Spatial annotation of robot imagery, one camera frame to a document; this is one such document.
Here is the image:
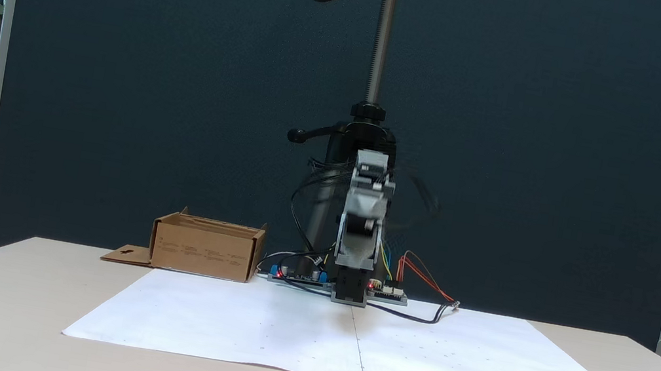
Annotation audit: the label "black cable with white connector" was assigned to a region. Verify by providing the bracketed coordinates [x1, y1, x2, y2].
[363, 286, 463, 330]

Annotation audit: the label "dark blue partition panel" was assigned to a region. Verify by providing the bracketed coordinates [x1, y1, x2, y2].
[0, 0, 661, 361]

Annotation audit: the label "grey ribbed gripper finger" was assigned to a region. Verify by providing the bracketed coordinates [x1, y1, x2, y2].
[341, 234, 377, 267]

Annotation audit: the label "camera stand with metal pole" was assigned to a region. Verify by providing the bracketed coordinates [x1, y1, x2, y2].
[266, 0, 428, 287]

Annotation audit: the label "black cable bundle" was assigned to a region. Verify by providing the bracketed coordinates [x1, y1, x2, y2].
[278, 152, 357, 280]

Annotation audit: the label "blue circuit board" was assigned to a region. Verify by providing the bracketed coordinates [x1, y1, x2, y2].
[267, 260, 333, 292]

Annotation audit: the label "brown cardboard box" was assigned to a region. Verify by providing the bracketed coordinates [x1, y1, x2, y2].
[100, 195, 270, 286]

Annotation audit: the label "red orange wire pair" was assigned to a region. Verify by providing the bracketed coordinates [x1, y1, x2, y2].
[392, 248, 464, 305]

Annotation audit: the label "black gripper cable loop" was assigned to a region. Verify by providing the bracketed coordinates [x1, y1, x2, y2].
[389, 166, 447, 220]

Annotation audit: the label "circuit board with coloured wires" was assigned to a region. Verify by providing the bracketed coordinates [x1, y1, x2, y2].
[366, 277, 411, 307]

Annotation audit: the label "coloured jumper wires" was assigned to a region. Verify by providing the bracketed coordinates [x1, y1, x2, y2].
[373, 236, 400, 284]

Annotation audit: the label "white paper sheet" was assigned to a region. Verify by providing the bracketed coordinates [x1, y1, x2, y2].
[60, 251, 383, 371]
[343, 292, 661, 371]

